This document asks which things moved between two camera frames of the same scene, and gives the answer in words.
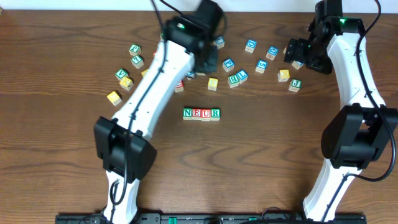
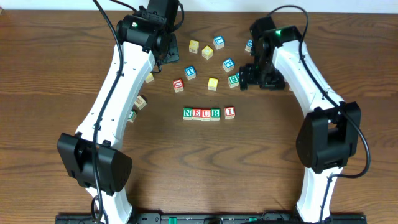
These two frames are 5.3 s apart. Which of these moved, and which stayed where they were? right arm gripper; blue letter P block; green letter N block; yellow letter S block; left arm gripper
Moved: right arm gripper; left arm gripper
Stayed: blue letter P block; yellow letter S block; green letter N block
